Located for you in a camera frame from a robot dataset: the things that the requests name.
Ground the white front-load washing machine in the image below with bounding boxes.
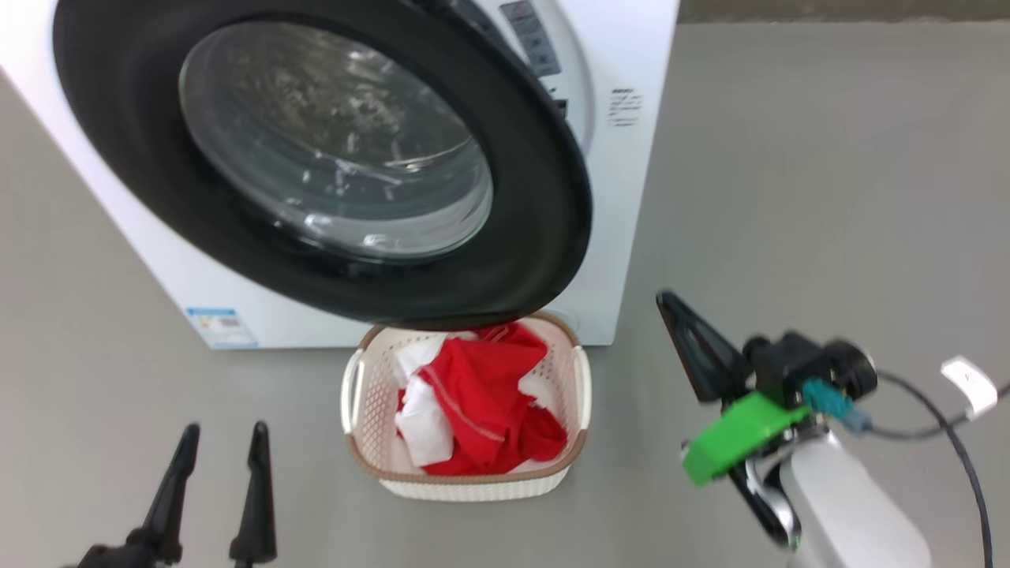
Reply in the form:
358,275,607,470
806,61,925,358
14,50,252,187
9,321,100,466
0,0,681,350

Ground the thin black cable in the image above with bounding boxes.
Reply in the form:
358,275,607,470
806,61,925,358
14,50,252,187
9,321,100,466
872,371,993,568

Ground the red garment with white trim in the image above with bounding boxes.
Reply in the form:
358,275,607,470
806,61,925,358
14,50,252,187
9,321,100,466
395,322,555,476

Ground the plain red garment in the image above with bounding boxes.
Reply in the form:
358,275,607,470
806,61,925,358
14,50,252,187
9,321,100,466
513,406,569,466

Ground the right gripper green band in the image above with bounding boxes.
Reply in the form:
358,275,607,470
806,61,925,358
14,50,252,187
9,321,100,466
656,291,814,486

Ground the blue energy label sticker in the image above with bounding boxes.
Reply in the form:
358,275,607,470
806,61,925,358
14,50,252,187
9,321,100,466
185,306,259,349

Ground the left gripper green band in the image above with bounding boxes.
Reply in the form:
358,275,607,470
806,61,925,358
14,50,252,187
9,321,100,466
75,420,279,568

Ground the black round glass washer door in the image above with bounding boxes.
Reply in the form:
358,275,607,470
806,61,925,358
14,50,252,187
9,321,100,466
53,0,593,332

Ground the white cable tag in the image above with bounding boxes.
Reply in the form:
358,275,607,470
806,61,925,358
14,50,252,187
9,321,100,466
941,357,999,420

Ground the black cable with teal connector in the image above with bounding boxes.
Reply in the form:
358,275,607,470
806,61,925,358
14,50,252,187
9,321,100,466
803,379,1010,440

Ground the cream basket with brown rim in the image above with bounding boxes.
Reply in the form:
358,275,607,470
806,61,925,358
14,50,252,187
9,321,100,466
341,313,593,503

